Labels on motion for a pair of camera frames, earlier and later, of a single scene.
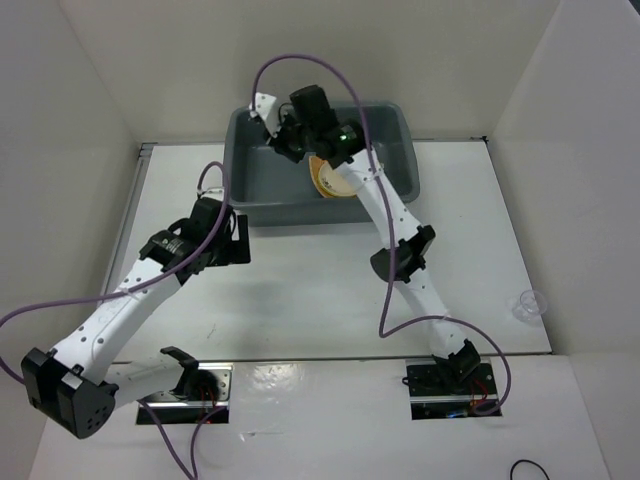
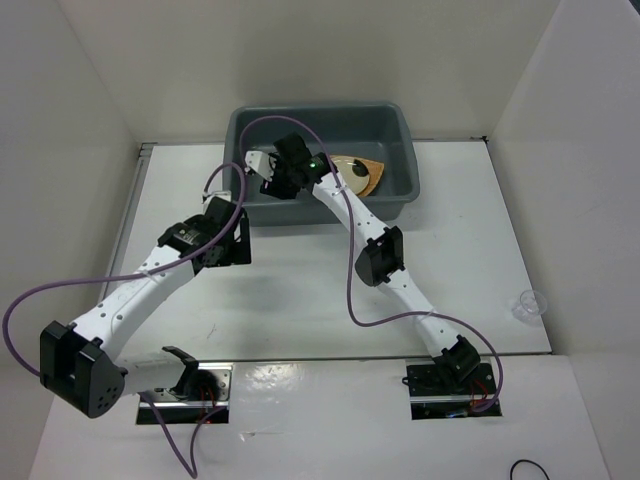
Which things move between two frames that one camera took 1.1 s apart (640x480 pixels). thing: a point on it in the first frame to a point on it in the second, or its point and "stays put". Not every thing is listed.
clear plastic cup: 532,305 stays put
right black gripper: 279,144 to 273,189
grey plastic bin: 275,191 stays put
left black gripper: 236,251 stays put
